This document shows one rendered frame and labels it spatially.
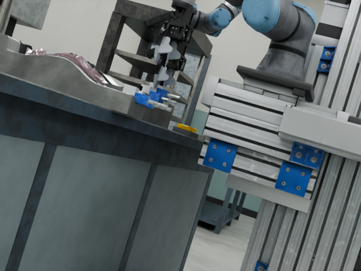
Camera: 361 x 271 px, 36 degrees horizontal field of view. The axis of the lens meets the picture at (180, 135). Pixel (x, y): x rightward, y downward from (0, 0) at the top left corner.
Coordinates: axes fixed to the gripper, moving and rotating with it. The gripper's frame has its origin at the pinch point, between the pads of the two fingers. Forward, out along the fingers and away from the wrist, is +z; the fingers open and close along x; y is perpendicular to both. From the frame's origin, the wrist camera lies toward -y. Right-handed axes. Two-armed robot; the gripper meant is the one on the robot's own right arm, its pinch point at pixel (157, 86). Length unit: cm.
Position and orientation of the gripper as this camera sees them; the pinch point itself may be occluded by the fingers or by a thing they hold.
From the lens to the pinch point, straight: 219.6
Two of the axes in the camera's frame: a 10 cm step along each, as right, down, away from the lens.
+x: 3.6, 1.2, 9.2
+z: -3.0, 9.5, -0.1
